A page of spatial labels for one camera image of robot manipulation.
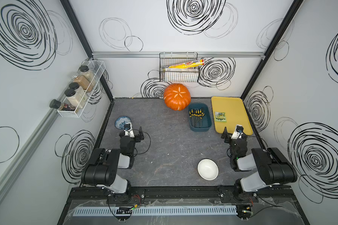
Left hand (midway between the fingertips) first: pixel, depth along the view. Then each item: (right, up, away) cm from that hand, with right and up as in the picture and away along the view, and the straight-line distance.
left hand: (132, 127), depth 90 cm
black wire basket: (+36, +34, -3) cm, 49 cm away
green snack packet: (+63, +6, +18) cm, 66 cm away
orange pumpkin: (+29, +22, +14) cm, 39 cm away
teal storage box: (+52, +2, +15) cm, 54 cm away
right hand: (+66, -1, -2) cm, 66 cm away
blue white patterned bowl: (-12, +3, +11) cm, 17 cm away
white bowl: (+47, -24, -8) cm, 53 cm away
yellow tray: (+72, +10, +23) cm, 76 cm away
